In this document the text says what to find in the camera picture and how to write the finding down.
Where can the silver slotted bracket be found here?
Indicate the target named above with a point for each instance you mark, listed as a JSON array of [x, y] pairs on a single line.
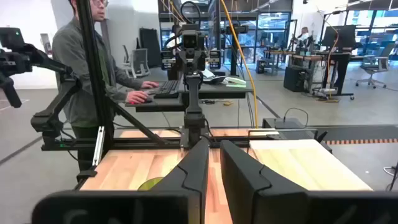
[[99, 146]]

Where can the black camera stand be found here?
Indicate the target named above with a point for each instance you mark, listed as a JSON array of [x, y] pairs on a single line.
[[234, 49]]

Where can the small wall sign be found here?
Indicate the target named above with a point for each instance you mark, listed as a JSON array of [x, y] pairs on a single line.
[[46, 43]]

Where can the person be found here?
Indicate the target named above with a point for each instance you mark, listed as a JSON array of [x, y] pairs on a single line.
[[304, 34], [71, 62]]

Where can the black computer monitor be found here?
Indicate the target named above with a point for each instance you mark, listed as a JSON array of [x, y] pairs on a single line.
[[339, 35]]

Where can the black keyboard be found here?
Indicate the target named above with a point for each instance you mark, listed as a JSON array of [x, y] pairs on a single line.
[[168, 88]]

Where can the grey office chair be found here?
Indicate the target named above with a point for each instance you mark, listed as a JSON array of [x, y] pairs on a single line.
[[374, 63]]

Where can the black aluminium rig frame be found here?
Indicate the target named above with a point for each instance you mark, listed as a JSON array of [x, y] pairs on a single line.
[[93, 77]]

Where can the black standing panel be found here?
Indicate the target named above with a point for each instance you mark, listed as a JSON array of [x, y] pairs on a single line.
[[150, 46]]

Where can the black power box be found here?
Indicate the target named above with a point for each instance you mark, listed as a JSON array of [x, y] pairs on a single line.
[[286, 124]]

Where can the green faceted glass tumbler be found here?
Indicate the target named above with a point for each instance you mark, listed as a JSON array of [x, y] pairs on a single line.
[[150, 184]]

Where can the wooden work table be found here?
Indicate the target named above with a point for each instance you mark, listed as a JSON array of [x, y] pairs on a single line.
[[298, 57]]

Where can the white power strip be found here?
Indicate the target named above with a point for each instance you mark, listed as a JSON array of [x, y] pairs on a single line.
[[325, 90]]

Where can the orange striped floor strip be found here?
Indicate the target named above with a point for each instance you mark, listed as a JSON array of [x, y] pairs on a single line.
[[357, 141]]

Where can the black standing desk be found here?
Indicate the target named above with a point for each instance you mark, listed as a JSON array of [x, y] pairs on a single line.
[[217, 90]]

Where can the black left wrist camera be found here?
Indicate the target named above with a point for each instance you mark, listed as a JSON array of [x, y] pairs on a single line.
[[190, 40]]

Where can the black cabinet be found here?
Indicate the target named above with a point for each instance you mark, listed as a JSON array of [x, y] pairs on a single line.
[[297, 79]]

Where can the black computer case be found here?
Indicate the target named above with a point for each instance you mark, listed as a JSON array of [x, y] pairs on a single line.
[[261, 67]]

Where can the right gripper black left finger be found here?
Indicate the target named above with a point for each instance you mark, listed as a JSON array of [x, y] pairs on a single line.
[[196, 168]]

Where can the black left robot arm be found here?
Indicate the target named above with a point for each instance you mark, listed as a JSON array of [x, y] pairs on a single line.
[[193, 93]]

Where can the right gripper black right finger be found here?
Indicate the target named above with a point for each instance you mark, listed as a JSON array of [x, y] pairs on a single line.
[[239, 174]]

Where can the black computer mouse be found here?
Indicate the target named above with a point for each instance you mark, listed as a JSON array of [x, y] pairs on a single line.
[[146, 100]]

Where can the white papers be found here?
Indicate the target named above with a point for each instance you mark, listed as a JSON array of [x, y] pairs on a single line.
[[211, 76]]

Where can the white office chair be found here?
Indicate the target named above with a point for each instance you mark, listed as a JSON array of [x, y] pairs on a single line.
[[140, 62]]

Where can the white green desk device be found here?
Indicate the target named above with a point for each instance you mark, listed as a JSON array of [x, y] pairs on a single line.
[[235, 81]]

